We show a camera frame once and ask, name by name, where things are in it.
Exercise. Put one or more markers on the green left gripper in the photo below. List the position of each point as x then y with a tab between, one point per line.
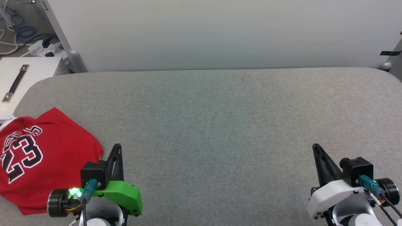
125	194

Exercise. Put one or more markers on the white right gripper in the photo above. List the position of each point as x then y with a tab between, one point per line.
326	197

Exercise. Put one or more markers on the red basketball jersey white sleeves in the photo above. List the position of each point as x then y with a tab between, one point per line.
59	147

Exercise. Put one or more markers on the grey round partition foot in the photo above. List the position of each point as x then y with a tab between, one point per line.
385	65

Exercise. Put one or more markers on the white metal equipment box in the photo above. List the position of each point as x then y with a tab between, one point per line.
37	72

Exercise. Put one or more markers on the grey partition edge panel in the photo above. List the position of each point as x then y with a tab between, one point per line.
397	62

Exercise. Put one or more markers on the black tape strip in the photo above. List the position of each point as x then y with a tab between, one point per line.
389	52

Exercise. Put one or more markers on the white power strip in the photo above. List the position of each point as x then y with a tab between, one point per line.
47	48

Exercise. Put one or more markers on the grey metal furniture leg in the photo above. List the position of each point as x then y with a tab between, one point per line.
6	17

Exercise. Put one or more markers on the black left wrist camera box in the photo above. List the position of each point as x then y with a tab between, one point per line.
94	172

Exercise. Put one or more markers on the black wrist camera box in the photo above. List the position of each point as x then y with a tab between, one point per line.
94	172
358	169

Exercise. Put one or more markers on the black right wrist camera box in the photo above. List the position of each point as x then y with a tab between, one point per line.
358	169

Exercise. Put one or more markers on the grey partition post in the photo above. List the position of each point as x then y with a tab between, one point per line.
67	47

